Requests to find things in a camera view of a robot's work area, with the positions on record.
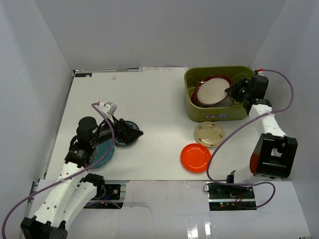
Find dark label sticker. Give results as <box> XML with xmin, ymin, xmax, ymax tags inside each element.
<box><xmin>74</xmin><ymin>73</ymin><xmax>92</xmax><ymax>78</ymax></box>

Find white papers at back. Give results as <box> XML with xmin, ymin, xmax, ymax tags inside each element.
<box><xmin>139</xmin><ymin>67</ymin><xmax>188</xmax><ymax>72</ymax></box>

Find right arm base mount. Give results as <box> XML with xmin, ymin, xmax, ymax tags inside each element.
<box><xmin>203</xmin><ymin>183</ymin><xmax>257</xmax><ymax>212</ymax></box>

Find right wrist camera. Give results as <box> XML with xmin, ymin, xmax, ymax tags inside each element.
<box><xmin>254</xmin><ymin>68</ymin><xmax>264</xmax><ymax>76</ymax></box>

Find teal scalloped plate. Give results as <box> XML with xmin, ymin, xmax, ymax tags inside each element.
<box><xmin>91</xmin><ymin>139</ymin><xmax>115</xmax><ymax>169</ymax></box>

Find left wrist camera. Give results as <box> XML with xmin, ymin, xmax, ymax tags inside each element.
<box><xmin>98</xmin><ymin>101</ymin><xmax>117</xmax><ymax>118</ymax></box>

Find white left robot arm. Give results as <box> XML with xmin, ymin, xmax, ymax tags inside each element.
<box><xmin>20</xmin><ymin>117</ymin><xmax>144</xmax><ymax>239</ymax></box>

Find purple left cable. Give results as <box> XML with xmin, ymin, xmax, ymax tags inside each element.
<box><xmin>1</xmin><ymin>101</ymin><xmax>123</xmax><ymax>236</ymax></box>

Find olive green plastic bin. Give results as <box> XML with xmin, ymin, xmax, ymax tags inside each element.
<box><xmin>184</xmin><ymin>65</ymin><xmax>255</xmax><ymax>122</ymax></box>

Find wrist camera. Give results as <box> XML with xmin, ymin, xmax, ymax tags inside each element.
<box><xmin>254</xmin><ymin>68</ymin><xmax>264</xmax><ymax>76</ymax></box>
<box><xmin>98</xmin><ymin>101</ymin><xmax>117</xmax><ymax>118</ymax></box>

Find dark red rimmed cream plate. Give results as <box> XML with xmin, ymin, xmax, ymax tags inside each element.
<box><xmin>193</xmin><ymin>75</ymin><xmax>233</xmax><ymax>105</ymax></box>

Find grey plate with deer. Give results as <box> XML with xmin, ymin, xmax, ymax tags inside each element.
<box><xmin>194</xmin><ymin>97</ymin><xmax>233</xmax><ymax>108</ymax></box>

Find orange plate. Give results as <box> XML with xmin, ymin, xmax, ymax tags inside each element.
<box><xmin>180</xmin><ymin>143</ymin><xmax>211</xmax><ymax>173</ymax></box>

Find red plate with teal flower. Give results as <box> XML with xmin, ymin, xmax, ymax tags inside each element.
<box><xmin>190</xmin><ymin>92</ymin><xmax>195</xmax><ymax>105</ymax></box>

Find cream plate with calligraphy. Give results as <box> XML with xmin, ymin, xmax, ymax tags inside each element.
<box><xmin>194</xmin><ymin>121</ymin><xmax>225</xmax><ymax>148</ymax></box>

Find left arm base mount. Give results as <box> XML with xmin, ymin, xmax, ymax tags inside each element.
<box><xmin>85</xmin><ymin>184</ymin><xmax>121</xmax><ymax>207</ymax></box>

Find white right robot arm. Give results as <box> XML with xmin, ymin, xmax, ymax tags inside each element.
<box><xmin>225</xmin><ymin>73</ymin><xmax>298</xmax><ymax>199</ymax></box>

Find blue patterned small plate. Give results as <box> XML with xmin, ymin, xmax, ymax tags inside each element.
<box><xmin>113</xmin><ymin>119</ymin><xmax>144</xmax><ymax>147</ymax></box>

